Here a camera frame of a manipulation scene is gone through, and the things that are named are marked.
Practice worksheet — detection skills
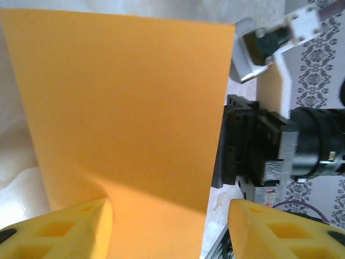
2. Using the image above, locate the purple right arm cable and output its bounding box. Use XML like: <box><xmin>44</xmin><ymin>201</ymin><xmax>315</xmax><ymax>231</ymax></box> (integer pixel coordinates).
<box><xmin>274</xmin><ymin>201</ymin><xmax>328</xmax><ymax>224</ymax></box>

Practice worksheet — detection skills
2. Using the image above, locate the orange paper sheet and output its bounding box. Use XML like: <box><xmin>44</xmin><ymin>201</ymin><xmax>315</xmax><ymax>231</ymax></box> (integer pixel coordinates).
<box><xmin>0</xmin><ymin>8</ymin><xmax>236</xmax><ymax>259</ymax></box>

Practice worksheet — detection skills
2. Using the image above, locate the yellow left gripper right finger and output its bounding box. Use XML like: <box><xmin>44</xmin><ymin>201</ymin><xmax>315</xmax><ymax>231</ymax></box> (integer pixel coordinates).
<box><xmin>229</xmin><ymin>199</ymin><xmax>345</xmax><ymax>259</ymax></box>

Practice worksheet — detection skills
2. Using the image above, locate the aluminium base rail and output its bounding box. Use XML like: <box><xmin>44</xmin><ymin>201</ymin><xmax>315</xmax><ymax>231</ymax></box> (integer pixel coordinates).
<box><xmin>204</xmin><ymin>223</ymin><xmax>237</xmax><ymax>259</ymax></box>

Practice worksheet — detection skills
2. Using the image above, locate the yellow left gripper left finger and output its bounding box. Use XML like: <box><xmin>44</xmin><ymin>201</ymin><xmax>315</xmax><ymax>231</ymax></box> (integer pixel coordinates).
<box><xmin>0</xmin><ymin>196</ymin><xmax>114</xmax><ymax>259</ymax></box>

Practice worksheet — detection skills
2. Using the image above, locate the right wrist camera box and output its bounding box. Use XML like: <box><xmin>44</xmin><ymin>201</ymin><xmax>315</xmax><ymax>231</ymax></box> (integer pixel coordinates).
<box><xmin>231</xmin><ymin>4</ymin><xmax>324</xmax><ymax>121</ymax></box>

